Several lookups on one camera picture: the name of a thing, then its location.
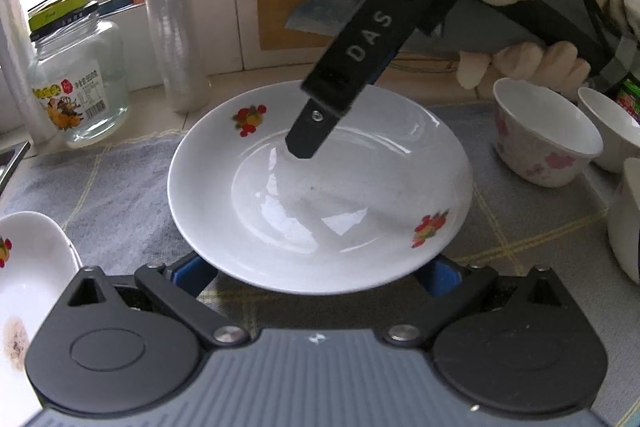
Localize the stainless steel sink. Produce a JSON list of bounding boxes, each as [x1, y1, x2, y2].
[[0, 139, 32, 198]]

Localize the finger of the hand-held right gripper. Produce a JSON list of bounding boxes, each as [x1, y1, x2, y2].
[[285, 98, 342, 160]]

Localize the glass jar yellow green lid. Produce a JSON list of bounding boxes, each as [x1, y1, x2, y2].
[[27, 0, 130, 148]]

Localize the white floral plate brown stain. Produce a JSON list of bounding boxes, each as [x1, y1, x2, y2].
[[0, 211, 83, 373]]

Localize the clear plastic wrap roll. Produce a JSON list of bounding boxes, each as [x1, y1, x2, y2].
[[136, 0, 210, 112]]

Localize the grey blue checked kitchen towel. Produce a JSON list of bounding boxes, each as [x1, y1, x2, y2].
[[0, 102, 640, 323]]

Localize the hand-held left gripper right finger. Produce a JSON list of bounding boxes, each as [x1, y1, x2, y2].
[[382, 256, 583, 350]]

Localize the green lidded sauce jar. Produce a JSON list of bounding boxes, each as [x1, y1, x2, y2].
[[615, 79, 640, 118]]

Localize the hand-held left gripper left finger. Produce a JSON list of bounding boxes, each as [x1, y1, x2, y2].
[[65, 254, 251, 350]]

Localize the white porcelain bowl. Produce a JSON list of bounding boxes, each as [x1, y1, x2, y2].
[[607, 157, 640, 285], [578, 87, 640, 172], [493, 78, 604, 188]]

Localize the steel kitchen knife black handle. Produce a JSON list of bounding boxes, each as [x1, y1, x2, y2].
[[285, 0, 373, 38]]

